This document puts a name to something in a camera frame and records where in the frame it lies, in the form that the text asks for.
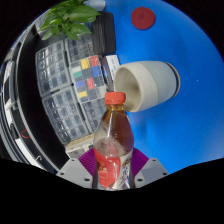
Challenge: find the clear organizer with coloured parts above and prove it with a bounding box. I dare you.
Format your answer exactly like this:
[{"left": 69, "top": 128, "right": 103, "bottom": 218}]
[{"left": 70, "top": 54, "right": 108, "bottom": 100}]

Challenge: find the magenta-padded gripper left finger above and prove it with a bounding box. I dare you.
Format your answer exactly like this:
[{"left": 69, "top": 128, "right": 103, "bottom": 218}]
[{"left": 55, "top": 148, "right": 98, "bottom": 189}]

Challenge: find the grey ceramic mug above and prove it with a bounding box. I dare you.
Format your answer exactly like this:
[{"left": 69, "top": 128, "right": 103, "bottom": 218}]
[{"left": 113, "top": 60, "right": 182, "bottom": 113}]

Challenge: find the green potted plant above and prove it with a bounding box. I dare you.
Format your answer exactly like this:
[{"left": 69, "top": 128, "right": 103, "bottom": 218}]
[{"left": 34, "top": 0, "right": 107, "bottom": 42}]

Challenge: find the black flat case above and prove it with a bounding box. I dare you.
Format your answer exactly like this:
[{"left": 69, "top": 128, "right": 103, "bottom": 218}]
[{"left": 90, "top": 11, "right": 117, "bottom": 56}]

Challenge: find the dark grey shelf unit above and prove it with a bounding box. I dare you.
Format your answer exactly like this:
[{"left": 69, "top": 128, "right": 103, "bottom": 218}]
[{"left": 0, "top": 33, "right": 68, "bottom": 174}]

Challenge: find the flat round red coaster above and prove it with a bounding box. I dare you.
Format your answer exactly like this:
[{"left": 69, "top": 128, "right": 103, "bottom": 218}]
[{"left": 130, "top": 6, "right": 157, "bottom": 31}]

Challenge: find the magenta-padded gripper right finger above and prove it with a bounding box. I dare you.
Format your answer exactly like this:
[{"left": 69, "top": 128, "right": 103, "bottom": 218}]
[{"left": 128, "top": 149, "right": 170, "bottom": 189}]

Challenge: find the clear red-capped drink bottle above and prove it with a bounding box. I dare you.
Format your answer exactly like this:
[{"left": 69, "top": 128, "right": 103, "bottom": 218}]
[{"left": 92, "top": 91, "right": 135, "bottom": 191}]

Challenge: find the black box with white label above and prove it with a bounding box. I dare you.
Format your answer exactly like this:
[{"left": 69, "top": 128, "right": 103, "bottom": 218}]
[{"left": 100, "top": 54, "right": 121, "bottom": 93}]

